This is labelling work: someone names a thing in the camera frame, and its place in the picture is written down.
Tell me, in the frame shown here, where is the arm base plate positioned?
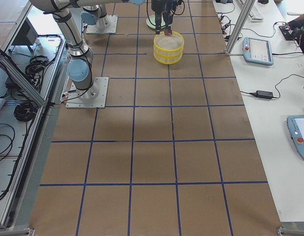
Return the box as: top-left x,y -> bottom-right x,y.
65,77 -> 109,109
86,15 -> 118,34

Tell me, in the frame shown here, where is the aluminium frame post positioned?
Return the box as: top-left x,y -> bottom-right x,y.
225,0 -> 255,56

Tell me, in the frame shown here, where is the black power adapter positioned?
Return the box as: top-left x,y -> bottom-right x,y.
254,90 -> 274,99

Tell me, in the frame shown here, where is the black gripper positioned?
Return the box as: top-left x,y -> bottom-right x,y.
151,0 -> 176,34

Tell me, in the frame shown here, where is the green plate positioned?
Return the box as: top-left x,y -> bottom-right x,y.
146,14 -> 166,30

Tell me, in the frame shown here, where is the teach pendant tablet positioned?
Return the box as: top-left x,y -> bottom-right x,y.
243,37 -> 274,66

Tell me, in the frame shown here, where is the white keyboard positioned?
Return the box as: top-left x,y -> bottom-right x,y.
248,6 -> 264,22

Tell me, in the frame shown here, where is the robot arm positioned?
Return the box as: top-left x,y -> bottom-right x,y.
31,0 -> 122,101
81,0 -> 183,35

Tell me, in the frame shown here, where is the brown bun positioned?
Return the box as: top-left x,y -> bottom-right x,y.
164,29 -> 172,36

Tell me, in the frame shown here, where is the yellow rimmed steamer basket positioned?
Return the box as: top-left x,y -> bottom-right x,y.
153,51 -> 182,65
153,31 -> 184,57

